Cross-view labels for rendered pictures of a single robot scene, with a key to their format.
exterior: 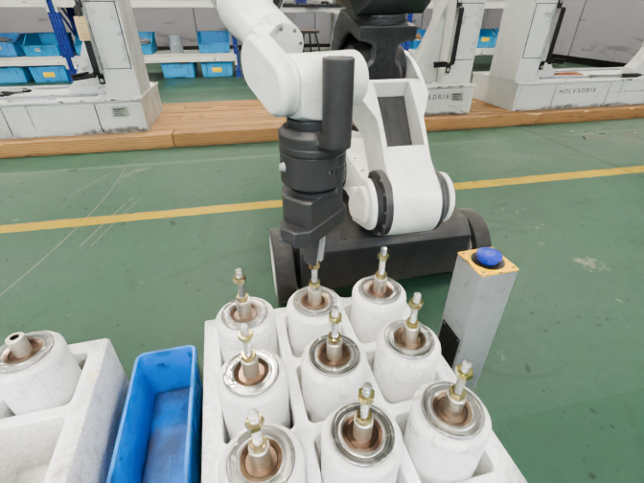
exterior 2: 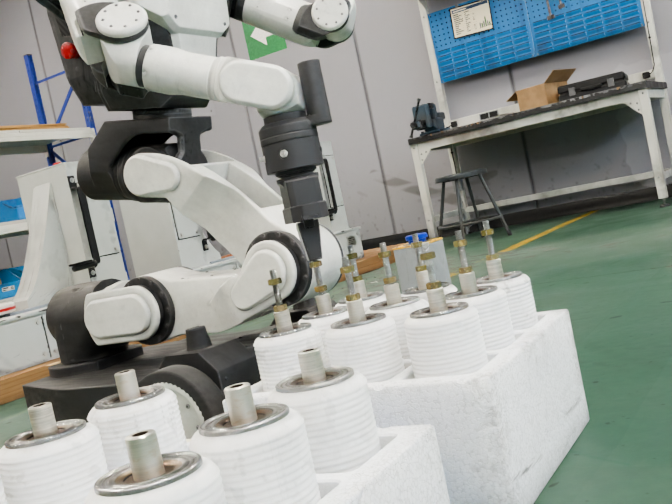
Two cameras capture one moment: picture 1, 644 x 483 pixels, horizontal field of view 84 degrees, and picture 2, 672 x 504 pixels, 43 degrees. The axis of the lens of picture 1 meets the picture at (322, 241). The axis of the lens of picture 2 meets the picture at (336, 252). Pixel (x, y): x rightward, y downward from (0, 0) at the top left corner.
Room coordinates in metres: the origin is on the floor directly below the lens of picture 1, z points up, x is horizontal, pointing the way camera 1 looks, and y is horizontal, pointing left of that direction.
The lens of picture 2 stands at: (-0.46, 0.91, 0.41)
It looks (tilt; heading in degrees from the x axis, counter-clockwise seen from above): 3 degrees down; 314
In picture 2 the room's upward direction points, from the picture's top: 12 degrees counter-clockwise
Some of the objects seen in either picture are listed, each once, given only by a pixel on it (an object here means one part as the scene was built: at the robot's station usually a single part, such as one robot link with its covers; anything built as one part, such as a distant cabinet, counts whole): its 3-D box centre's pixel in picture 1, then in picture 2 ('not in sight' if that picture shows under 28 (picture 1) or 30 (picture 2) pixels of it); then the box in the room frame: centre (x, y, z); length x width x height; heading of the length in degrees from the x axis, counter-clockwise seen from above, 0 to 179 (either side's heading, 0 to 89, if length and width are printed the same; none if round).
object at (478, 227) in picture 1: (463, 241); not in sight; (0.88, -0.41, 0.10); 0.20 x 0.05 x 0.20; 12
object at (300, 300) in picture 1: (314, 301); (326, 313); (0.46, 0.01, 0.25); 0.08 x 0.08 x 0.01
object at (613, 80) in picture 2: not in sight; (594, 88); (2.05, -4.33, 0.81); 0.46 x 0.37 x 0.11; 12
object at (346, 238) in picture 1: (354, 187); (169, 346); (1.07, -0.10, 0.19); 0.64 x 0.52 x 0.33; 12
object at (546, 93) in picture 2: not in sight; (542, 93); (2.43, -4.34, 0.87); 0.40 x 0.30 x 0.23; 178
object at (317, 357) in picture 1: (333, 355); (394, 303); (0.35, -0.02, 0.25); 0.08 x 0.08 x 0.01
